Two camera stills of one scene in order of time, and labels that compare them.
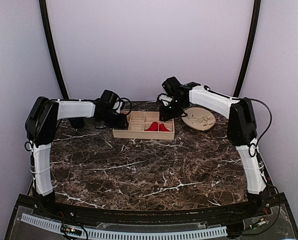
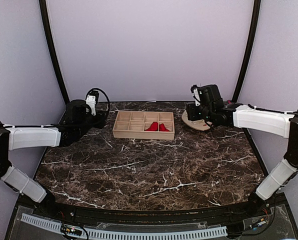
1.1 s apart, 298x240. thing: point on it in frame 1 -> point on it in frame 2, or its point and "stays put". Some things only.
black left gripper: (121, 123) -> (101, 119)
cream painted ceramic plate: (199, 118) stays put
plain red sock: (162, 128) stays put
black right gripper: (167, 116) -> (192, 114)
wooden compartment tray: (139, 121) stays put
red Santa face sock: (154, 127) stays put
